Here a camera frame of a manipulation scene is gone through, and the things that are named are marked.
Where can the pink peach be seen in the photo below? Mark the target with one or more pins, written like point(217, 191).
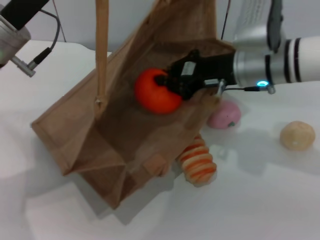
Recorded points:
point(225, 117)

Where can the orange striped bread loaf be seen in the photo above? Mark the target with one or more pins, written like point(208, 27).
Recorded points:
point(197, 162)

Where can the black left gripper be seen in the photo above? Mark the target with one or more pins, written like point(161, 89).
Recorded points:
point(22, 11)

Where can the orange fruit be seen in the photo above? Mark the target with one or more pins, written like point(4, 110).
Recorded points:
point(152, 95)

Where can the beige round bun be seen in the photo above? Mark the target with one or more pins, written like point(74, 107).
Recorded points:
point(297, 136)

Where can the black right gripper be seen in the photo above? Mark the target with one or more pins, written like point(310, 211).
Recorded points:
point(215, 68)

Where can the brown jute handbag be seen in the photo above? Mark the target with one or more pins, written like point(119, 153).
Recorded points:
point(100, 150)

